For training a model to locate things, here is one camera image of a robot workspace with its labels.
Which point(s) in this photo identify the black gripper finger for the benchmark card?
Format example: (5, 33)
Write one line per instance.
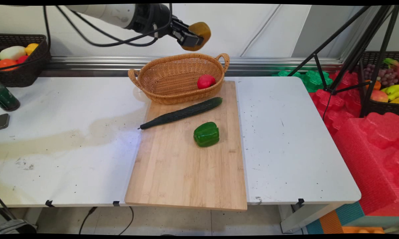
(190, 39)
(183, 25)

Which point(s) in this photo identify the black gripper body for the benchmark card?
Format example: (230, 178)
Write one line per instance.
(153, 18)

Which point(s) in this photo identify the brown toy potato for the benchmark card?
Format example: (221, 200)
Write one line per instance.
(202, 30)

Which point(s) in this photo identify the woven wicker basket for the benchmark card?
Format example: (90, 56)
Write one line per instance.
(173, 83)

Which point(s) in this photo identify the dark green toy cucumber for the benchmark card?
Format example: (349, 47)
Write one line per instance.
(181, 113)

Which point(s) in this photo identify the green toy bell pepper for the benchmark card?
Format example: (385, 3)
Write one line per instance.
(206, 134)

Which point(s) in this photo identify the yellow toy lemon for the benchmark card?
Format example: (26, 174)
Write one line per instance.
(31, 48)

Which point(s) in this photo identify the green foam mat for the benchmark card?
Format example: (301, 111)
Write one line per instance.
(310, 79)

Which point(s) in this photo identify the dark woven storage basket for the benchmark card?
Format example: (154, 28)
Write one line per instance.
(30, 73)

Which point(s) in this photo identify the wooden cutting board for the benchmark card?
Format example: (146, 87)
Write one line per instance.
(173, 172)

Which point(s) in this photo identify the small red toy fruit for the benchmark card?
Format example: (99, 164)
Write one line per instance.
(22, 59)

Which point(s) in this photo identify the pale white toy vegetable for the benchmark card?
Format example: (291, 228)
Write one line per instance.
(12, 52)

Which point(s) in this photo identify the red foam mat stack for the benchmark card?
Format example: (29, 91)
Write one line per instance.
(339, 99)

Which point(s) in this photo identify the dark green bottle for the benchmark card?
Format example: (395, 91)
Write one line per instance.
(7, 98)

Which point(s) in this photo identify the black tripod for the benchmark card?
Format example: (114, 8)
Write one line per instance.
(362, 46)

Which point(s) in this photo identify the dark smartphone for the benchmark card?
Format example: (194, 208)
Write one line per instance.
(2, 121)

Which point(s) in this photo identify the small orange toy fruit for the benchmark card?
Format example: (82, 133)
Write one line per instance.
(375, 85)

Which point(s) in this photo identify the peach toy fruit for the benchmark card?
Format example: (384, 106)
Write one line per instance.
(379, 96)

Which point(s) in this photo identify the purple toy grapes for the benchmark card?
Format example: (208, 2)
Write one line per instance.
(387, 75)

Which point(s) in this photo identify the dark basket with fruit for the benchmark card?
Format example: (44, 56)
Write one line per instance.
(382, 108)

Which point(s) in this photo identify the yellow toy bananas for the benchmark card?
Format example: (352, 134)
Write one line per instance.
(393, 91)

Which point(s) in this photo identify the white table leg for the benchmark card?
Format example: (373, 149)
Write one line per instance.
(302, 217)

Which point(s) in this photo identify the large red foam mat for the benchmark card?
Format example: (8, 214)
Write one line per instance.
(375, 159)

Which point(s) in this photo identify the teal and orange foam mat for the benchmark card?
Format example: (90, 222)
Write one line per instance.
(342, 220)

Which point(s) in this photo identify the grey object under table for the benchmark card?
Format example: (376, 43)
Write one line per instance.
(13, 227)

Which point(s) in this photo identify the metal wall rail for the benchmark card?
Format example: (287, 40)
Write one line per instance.
(119, 63)

